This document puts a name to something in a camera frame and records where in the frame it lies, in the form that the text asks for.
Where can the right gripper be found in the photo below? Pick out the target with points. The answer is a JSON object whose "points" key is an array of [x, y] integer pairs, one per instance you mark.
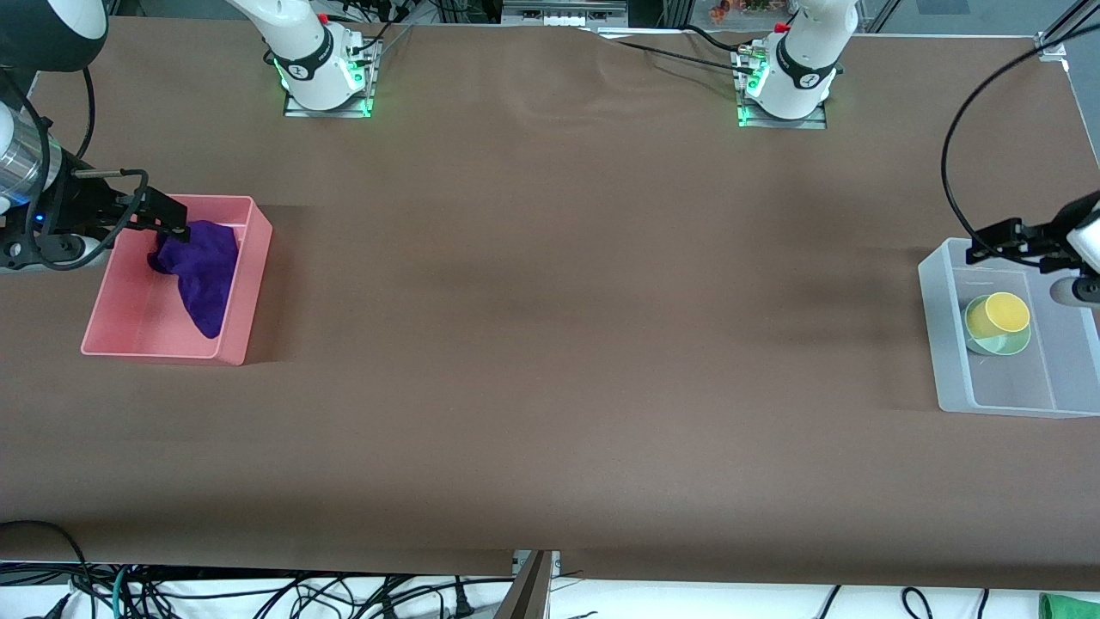
{"points": [[72, 209]]}

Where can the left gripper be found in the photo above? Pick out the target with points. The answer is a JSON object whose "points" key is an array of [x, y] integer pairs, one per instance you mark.
{"points": [[1038, 237]]}

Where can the yellow cup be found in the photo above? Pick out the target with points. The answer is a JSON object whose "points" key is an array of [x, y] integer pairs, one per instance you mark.
{"points": [[1005, 311]]}

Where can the purple cloth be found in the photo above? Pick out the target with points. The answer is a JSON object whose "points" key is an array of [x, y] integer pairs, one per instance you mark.
{"points": [[206, 284]]}

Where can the green bowl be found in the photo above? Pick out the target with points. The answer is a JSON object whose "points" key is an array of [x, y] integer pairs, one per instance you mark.
{"points": [[1001, 346]]}

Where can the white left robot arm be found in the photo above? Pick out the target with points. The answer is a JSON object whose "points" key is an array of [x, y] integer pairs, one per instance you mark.
{"points": [[799, 69]]}

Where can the pink plastic bin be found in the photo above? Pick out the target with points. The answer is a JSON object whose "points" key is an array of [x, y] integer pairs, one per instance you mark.
{"points": [[137, 318]]}

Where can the clear plastic bin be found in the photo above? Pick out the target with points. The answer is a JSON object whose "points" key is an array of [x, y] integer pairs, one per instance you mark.
{"points": [[1014, 378]]}

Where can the green object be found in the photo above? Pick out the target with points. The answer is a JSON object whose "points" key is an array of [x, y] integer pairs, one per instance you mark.
{"points": [[1070, 607]]}

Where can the brown table cover sheet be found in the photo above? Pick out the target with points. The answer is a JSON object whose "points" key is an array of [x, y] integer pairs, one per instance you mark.
{"points": [[559, 344]]}

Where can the white power strip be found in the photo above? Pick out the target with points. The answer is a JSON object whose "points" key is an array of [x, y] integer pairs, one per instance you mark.
{"points": [[563, 13]]}

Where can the wooden table leg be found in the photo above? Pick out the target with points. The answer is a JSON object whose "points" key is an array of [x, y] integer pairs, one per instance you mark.
{"points": [[528, 593]]}

